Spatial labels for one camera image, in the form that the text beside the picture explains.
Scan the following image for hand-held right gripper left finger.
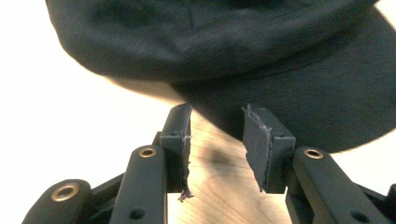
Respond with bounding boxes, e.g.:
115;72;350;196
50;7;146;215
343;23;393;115
159;103;194;203

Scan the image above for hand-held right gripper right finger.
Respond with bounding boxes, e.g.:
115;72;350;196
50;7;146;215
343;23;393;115
241;104;297;194

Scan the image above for black baseball cap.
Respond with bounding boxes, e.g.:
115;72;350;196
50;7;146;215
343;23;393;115
45;0;396;154

